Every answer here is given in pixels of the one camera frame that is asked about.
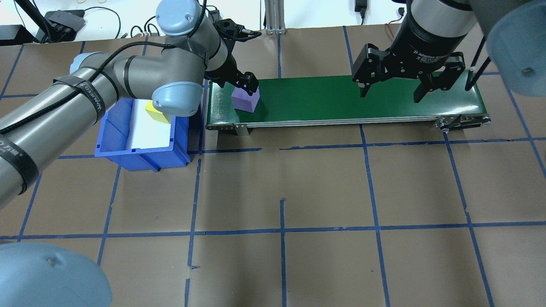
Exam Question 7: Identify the white foam liner sheet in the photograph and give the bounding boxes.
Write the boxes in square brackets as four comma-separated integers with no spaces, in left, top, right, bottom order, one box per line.
[127,99,174,150]

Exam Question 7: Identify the thin black looped cable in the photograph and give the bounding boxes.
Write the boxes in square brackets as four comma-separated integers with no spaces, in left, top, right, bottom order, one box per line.
[83,6,123,31]

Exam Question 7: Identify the black stand pole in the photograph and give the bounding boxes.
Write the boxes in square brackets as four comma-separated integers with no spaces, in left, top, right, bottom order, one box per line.
[15,0,54,43]

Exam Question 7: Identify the black lettered velcro strap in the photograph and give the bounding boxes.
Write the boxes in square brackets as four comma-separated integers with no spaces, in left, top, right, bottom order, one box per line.
[52,76,107,125]
[0,136,40,196]

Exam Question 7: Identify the aluminium profile post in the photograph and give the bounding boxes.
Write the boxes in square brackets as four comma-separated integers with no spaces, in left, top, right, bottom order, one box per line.
[264,0,287,35]

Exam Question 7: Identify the purple foam cube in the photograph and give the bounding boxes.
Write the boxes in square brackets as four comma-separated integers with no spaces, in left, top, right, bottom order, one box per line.
[231,87,261,113]

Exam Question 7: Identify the green belt conveyor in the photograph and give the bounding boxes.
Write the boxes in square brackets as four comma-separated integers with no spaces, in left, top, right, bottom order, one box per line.
[205,70,492,137]

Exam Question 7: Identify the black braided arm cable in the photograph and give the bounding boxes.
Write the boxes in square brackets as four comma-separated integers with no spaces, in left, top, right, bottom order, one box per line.
[0,0,209,135]

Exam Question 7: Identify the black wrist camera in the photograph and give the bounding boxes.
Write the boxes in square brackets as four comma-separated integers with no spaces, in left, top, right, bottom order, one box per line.
[212,17,262,43]

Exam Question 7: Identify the thin red wire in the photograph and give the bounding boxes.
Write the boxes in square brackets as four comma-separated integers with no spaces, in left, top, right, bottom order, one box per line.
[385,9,406,43]

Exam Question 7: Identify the black stand base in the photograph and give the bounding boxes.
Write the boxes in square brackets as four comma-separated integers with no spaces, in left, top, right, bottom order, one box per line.
[0,25,35,46]

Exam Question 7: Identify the yellow foam cube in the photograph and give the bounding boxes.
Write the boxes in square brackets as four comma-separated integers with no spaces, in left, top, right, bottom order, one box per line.
[145,100,172,125]

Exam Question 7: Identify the blue plastic storage bin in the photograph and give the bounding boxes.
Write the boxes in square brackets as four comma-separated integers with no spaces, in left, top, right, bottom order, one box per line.
[94,97,192,172]

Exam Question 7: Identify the black cable with connectors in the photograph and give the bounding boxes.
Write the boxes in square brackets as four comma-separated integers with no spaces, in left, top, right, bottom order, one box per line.
[129,16,162,39]

